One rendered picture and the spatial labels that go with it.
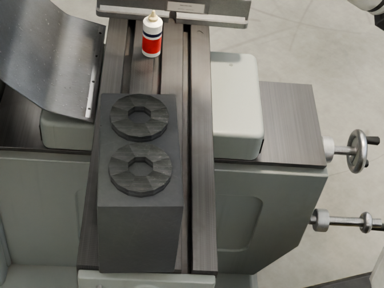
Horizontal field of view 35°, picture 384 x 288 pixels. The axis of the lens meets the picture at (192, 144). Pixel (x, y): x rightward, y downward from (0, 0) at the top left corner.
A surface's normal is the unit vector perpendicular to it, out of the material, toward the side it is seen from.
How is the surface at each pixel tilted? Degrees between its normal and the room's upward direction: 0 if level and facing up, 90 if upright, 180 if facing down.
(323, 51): 0
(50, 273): 0
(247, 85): 0
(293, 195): 90
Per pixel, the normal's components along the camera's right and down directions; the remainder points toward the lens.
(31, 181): 0.00, 0.76
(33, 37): 0.76, -0.44
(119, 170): 0.10, -0.65
